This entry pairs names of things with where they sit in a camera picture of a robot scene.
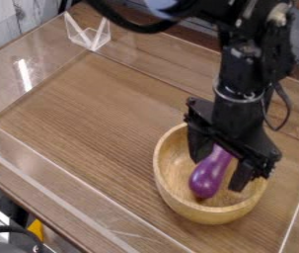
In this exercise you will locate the clear acrylic corner bracket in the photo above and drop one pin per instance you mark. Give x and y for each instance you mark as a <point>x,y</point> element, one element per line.
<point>90,38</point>

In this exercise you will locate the purple toy eggplant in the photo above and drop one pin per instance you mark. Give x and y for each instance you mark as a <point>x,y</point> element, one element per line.
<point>207,175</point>

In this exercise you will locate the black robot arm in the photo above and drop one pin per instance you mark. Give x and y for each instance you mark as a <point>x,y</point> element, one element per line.
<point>254,30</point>

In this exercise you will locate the black metal base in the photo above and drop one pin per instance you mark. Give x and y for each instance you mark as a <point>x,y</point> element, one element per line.
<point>18,239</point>

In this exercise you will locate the brown wooden bowl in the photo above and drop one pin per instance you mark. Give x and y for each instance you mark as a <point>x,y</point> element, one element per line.
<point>174,194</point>

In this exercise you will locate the yellow tag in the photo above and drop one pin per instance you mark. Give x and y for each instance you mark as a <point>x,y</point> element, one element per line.
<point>36,228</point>

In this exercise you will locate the clear acrylic tray wall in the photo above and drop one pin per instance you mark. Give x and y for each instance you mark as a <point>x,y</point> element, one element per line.
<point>83,114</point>

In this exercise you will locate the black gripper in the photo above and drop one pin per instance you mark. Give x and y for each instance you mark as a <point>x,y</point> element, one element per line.
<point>233,126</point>

